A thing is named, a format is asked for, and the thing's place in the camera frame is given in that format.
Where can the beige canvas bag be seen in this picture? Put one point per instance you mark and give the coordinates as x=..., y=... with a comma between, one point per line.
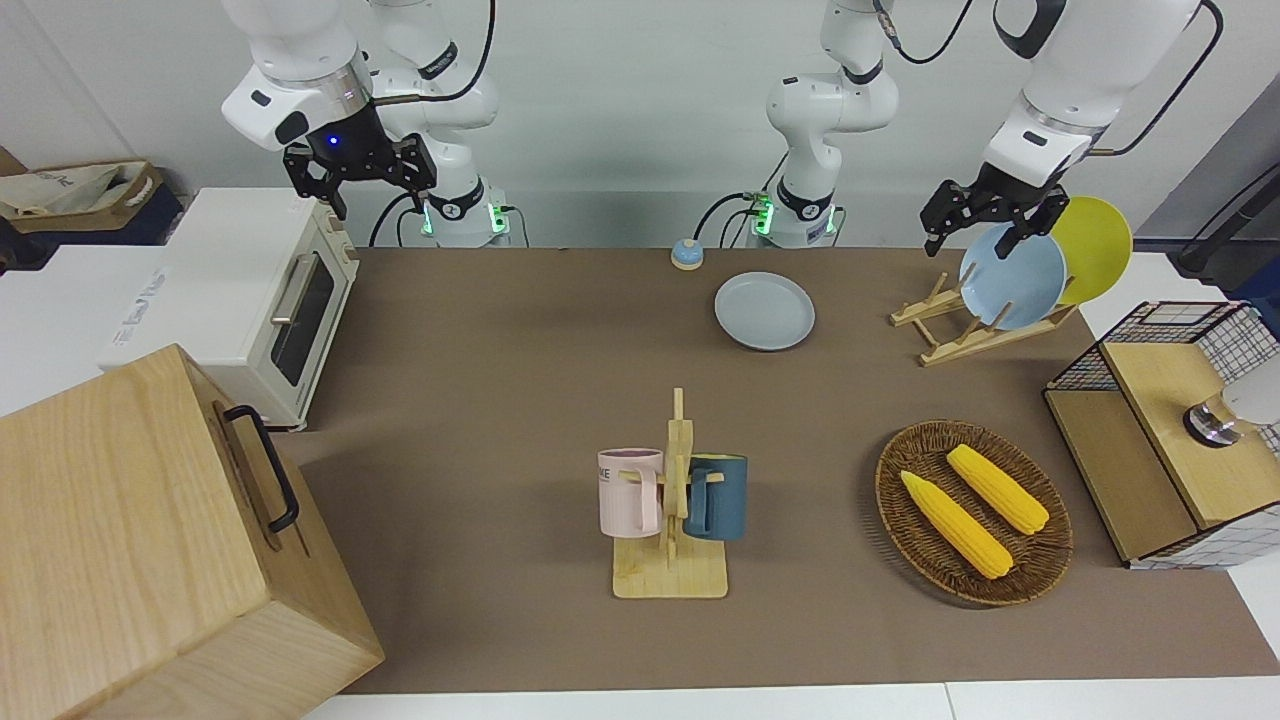
x=80, y=190

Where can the brown wicker basket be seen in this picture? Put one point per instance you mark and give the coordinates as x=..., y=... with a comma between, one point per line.
x=900, y=510

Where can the yellow corn cob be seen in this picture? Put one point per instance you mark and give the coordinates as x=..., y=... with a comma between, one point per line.
x=955, y=525
x=1000, y=490

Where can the wooden mug rack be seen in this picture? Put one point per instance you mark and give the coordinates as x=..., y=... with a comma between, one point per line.
x=670, y=575

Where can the wooden plate rack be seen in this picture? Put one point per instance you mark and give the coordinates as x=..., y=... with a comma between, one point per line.
x=960, y=345

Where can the white toaster oven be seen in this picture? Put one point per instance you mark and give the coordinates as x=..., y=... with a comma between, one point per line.
x=230, y=270

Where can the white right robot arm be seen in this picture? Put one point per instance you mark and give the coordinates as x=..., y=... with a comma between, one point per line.
x=300, y=60

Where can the dark blue mug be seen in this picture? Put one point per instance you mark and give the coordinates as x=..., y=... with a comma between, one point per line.
x=725, y=500

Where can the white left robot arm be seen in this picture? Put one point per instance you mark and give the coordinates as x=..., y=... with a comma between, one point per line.
x=1090, y=60

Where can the white lamp with metal base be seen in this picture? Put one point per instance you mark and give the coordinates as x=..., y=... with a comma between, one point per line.
x=1215, y=425

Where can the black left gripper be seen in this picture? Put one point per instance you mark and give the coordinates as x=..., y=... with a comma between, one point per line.
x=1005, y=195

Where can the gray plate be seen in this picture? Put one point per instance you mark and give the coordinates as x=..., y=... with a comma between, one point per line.
x=765, y=311

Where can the pink mug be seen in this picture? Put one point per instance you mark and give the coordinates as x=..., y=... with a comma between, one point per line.
x=625, y=495

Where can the light blue plate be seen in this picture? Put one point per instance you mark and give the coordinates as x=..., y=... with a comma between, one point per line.
x=1020, y=290

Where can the blue call bell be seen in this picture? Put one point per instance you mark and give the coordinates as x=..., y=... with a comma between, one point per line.
x=687, y=256

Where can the black stand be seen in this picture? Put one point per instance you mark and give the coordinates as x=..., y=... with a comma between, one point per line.
x=1215, y=245

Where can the yellow plate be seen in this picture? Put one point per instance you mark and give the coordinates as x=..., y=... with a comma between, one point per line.
x=1100, y=240

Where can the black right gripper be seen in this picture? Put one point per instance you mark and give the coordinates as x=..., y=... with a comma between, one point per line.
x=345, y=135

